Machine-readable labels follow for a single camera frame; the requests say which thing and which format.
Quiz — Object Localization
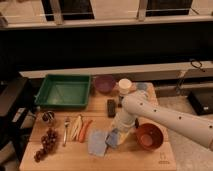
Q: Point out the blue sponge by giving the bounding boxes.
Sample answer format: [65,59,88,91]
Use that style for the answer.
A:
[106,129,118,148]

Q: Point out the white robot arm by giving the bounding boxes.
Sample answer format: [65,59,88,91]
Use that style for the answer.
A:
[112,90,213,151]

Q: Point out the red bowl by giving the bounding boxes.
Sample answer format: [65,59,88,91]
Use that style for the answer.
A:
[135,123,164,151]

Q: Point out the light blue cloth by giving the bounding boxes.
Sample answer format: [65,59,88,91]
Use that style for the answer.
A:
[88,130,108,157]

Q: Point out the black rectangular block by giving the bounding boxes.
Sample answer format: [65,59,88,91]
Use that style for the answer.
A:
[107,99,116,118]

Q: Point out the small dark bottle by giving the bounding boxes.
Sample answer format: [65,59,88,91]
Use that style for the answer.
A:
[118,96,124,107]

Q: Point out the orange carrot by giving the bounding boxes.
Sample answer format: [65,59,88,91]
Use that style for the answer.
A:
[78,120,92,143]

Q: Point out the white paper cup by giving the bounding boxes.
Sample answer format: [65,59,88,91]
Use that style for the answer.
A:
[118,78,132,95]

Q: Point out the small blue cup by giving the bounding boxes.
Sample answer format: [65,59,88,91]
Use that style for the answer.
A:
[136,82,148,91]

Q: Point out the purple bowl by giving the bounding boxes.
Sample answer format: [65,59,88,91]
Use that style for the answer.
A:
[93,75,116,94]

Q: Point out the silver fork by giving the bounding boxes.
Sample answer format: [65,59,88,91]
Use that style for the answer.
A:
[63,117,70,147]

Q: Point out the bunch of red grapes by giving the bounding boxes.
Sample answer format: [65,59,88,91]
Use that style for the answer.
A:
[34,128,58,162]

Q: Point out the green plastic tray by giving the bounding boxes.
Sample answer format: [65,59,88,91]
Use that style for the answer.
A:
[35,74,91,109]

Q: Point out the black box on floor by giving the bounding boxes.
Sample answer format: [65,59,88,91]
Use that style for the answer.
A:
[187,89,213,115]

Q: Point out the black glasses on ledge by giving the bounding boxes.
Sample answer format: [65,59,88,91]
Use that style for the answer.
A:
[190,59,204,72]

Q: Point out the black side cabinet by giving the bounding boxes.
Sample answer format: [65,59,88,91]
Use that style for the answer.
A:
[0,77,34,161]

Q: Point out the black handled knife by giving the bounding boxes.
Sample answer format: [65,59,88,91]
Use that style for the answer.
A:
[135,118,140,129]

